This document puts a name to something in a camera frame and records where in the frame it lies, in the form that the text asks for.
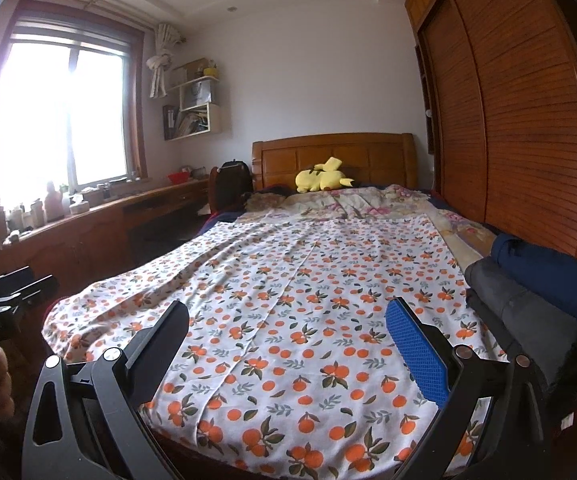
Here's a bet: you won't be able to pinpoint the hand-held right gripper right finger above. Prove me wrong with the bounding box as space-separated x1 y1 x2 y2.
385 297 551 480

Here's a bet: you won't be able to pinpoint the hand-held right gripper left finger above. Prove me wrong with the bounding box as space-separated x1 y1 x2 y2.
21 300 190 480

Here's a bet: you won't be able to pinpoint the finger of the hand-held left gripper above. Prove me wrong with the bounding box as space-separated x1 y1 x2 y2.
0 275 60 313
0 266 35 307

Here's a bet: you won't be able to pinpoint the navy blue suit jacket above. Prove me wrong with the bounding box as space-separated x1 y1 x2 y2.
491 232 577 333

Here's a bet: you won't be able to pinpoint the folded grey clothes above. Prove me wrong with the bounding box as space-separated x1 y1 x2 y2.
465 257 577 386

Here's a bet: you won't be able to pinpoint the long wooden desk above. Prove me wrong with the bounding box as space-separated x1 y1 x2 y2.
0 180 212 311

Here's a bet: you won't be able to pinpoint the bed with orange-print sheet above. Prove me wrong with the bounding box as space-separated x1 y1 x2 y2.
42 210 511 478

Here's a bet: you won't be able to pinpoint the floral quilt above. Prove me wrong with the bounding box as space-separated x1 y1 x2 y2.
246 184 499 251

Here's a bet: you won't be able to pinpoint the black backpack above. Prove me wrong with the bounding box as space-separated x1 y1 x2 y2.
216 160 254 208

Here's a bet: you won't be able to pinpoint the wood framed window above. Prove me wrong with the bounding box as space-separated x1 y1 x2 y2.
0 20 144 191

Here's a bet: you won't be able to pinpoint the yellow plush toy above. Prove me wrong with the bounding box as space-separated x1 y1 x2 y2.
295 157 354 193

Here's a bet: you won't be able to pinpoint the wooden bed headboard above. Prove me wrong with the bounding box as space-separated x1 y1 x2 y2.
252 132 415 193

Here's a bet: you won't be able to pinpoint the wooden slatted wardrobe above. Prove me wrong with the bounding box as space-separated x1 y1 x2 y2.
404 0 577 263

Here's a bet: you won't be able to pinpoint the tied white curtain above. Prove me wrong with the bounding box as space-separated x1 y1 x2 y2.
147 23 186 98

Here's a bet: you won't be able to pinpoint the white wall shelf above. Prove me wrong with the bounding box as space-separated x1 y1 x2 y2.
162 57 223 141

